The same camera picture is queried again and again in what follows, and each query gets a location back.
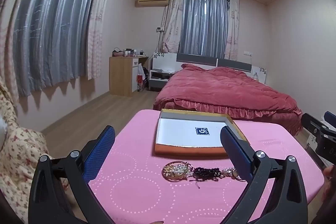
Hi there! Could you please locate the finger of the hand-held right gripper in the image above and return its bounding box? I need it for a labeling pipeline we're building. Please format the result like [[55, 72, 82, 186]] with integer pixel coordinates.
[[301, 113, 330, 142], [324, 111, 336, 132]]

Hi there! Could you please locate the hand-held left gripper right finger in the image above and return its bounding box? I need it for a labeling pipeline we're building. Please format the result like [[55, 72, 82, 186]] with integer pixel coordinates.
[[220, 126, 308, 224]]

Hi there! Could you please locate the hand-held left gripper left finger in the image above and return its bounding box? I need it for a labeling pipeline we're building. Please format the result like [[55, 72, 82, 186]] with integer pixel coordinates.
[[28, 125, 116, 224]]

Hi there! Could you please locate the pearl and gold bracelet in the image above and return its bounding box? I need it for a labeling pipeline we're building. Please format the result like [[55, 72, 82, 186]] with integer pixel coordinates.
[[220, 166, 248, 183]]

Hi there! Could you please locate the black bead bracelet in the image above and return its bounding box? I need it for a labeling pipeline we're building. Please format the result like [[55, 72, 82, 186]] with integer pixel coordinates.
[[190, 166, 222, 189]]

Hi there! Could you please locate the orange box with white inside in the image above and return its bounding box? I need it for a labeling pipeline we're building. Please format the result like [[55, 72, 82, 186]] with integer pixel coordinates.
[[154, 108, 251, 158]]

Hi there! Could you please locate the gold bangle with pearl bracelet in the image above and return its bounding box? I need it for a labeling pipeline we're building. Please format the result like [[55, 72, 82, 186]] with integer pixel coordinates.
[[162, 161, 195, 182]]

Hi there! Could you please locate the person's right hand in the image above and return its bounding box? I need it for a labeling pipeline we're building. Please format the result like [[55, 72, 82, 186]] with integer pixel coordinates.
[[322, 165, 336, 201]]

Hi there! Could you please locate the bed with red duvet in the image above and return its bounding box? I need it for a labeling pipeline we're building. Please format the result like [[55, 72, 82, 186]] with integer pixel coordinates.
[[153, 63, 303, 136]]

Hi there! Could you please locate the wooden desk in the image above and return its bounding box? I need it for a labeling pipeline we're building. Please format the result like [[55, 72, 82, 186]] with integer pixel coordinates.
[[109, 55, 149, 97]]

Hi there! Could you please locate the floral yellow cloth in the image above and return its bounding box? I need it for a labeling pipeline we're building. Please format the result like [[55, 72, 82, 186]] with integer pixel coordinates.
[[0, 76, 69, 224]]

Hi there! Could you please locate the white nightstand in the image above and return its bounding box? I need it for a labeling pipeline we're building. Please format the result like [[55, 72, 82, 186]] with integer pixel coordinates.
[[148, 69, 176, 91]]

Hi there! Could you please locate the grey and white headboard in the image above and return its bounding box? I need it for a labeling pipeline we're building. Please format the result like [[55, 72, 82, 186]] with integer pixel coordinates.
[[152, 52, 268, 84]]

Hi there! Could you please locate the row of small bottles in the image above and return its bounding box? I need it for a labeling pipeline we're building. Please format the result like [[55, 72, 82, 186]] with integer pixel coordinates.
[[124, 48, 146, 57]]

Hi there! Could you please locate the floral curtain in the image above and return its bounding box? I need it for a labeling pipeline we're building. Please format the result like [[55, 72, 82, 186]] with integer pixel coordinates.
[[86, 0, 121, 80], [224, 0, 241, 61], [160, 0, 186, 54]]

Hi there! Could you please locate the large grey curtain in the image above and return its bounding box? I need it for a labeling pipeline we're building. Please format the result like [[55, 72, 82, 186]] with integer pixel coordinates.
[[12, 0, 111, 98]]

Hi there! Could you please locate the small grey curtain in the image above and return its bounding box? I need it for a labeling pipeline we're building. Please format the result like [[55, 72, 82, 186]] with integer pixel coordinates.
[[179, 0, 228, 57]]

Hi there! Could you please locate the beige air conditioner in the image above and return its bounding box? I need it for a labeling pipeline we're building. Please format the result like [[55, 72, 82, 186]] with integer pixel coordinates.
[[135, 0, 169, 7]]

